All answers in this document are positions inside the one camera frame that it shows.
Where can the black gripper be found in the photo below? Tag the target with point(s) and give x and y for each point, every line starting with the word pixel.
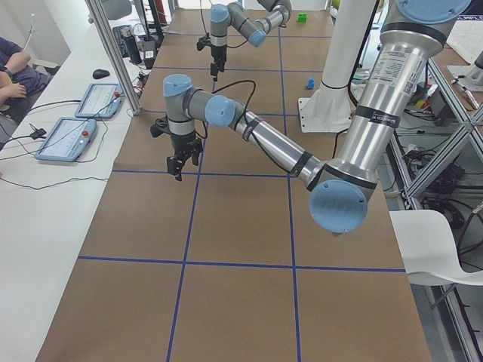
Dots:
pixel 218 53
pixel 181 142

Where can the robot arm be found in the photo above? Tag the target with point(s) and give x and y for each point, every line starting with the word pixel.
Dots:
pixel 254 31
pixel 222 131

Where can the black water bottle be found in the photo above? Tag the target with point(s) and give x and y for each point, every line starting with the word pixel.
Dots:
pixel 131 45

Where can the small blue block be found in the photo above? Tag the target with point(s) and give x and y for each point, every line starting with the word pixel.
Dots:
pixel 310 84

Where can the green block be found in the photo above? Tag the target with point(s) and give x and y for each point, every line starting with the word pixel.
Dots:
pixel 302 17

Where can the upper teach pendant tablet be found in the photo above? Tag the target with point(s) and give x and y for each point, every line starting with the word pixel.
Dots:
pixel 101 100

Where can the teach pendant tablet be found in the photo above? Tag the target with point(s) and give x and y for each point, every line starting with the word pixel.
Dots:
pixel 68 139
pixel 101 100

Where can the black keyboard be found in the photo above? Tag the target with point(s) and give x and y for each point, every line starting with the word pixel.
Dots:
pixel 119 38

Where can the lower teach pendant tablet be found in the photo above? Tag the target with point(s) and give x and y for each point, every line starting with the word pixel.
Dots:
pixel 68 139

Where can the black computer mouse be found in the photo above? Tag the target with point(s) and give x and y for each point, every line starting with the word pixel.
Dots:
pixel 100 73

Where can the seated person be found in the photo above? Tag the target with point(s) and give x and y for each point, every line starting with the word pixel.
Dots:
pixel 21 85

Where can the white chair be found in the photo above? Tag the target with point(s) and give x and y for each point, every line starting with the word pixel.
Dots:
pixel 428 249

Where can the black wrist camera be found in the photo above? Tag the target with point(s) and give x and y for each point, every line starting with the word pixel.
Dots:
pixel 160 126

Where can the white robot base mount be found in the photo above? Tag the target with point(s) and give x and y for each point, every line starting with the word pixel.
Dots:
pixel 332 75

